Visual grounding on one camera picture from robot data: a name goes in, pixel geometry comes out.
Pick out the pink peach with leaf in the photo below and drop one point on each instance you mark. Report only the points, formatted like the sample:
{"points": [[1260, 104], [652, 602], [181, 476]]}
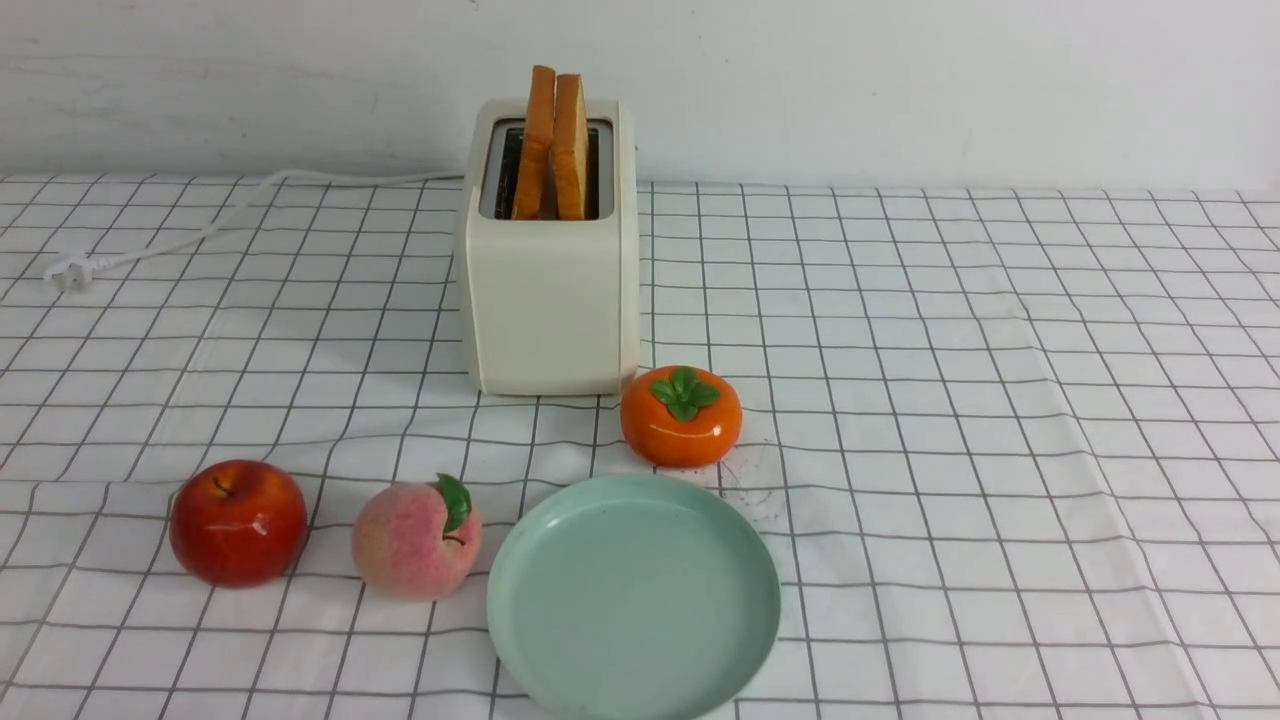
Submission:
{"points": [[418, 541]]}

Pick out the orange persimmon with green leaves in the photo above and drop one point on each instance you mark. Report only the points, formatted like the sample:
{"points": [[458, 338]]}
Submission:
{"points": [[680, 416]]}

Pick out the red apple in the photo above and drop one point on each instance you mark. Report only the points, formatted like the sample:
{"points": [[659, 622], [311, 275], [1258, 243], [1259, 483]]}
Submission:
{"points": [[238, 523]]}

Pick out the toast slice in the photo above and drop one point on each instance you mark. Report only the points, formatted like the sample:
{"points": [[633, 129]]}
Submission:
{"points": [[570, 149], [538, 135]]}

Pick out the cream white toaster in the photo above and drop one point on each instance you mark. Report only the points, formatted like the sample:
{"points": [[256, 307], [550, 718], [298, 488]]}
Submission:
{"points": [[549, 308]]}

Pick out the light green plate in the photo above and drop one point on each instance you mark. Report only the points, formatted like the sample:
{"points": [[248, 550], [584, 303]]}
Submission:
{"points": [[633, 596]]}

